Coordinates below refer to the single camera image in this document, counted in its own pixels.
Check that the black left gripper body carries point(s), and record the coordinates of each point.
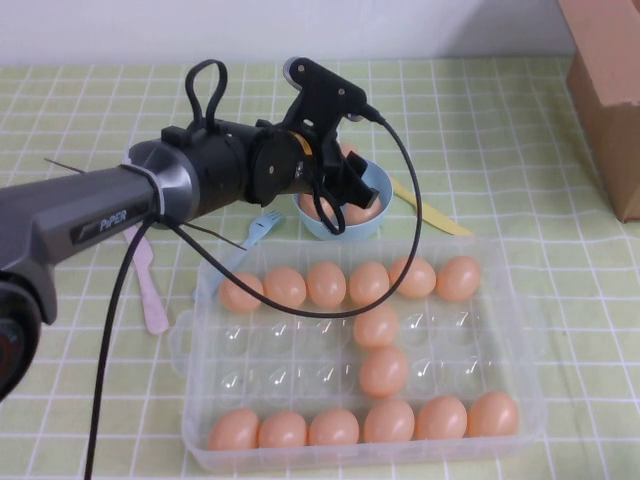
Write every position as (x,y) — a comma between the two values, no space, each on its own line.
(327,160)

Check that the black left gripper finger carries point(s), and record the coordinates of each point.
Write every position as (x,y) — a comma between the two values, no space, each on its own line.
(360,192)
(357,163)

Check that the orange plastic egg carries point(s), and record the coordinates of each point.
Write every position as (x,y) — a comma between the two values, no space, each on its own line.
(282,430)
(314,207)
(333,427)
(493,414)
(458,278)
(285,287)
(241,295)
(376,327)
(348,149)
(364,214)
(383,371)
(369,283)
(326,284)
(233,430)
(389,421)
(442,417)
(417,280)

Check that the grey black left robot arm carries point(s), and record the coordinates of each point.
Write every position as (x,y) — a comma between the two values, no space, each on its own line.
(90,210)

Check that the clear plastic egg box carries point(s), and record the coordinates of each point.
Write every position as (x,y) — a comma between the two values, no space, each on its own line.
(500,350)

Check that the brown cardboard box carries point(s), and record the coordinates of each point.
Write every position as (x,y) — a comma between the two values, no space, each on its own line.
(610,100)

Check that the light blue plastic bowl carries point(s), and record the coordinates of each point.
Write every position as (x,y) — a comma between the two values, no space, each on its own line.
(350,232)

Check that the yellow plastic knife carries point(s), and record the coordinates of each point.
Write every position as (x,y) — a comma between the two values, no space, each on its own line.
(435,212)

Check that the light blue plastic fork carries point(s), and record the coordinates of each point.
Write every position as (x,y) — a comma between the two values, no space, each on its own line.
(260,230)

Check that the thin black zip tie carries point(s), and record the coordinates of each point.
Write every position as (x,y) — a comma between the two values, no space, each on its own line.
(215,236)
(62,166)

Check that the green checked tablecloth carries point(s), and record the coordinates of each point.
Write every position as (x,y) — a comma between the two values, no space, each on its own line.
(500,150)

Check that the pink plastic knife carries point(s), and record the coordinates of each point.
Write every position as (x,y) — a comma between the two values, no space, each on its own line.
(150,290)

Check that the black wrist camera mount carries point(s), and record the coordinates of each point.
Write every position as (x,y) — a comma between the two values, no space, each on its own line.
(325,90)

